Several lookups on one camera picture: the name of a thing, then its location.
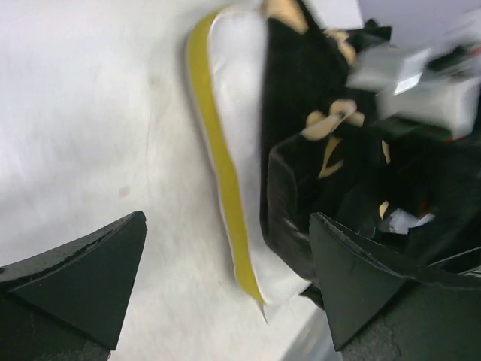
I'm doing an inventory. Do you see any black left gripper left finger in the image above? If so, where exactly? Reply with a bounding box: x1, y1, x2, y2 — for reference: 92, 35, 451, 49
1, 211, 147, 350

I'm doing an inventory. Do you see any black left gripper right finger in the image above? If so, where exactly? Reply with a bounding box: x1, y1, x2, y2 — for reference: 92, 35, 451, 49
310, 213, 480, 350

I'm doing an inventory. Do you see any black floral pillowcase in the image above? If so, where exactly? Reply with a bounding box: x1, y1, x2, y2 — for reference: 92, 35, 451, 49
259, 1, 480, 307

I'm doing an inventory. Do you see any cream yellow-edged pillow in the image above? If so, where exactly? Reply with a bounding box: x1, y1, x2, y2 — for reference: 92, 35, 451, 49
185, 3, 308, 322

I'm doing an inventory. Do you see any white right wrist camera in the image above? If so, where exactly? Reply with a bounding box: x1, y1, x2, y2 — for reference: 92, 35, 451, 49
346, 45, 480, 138

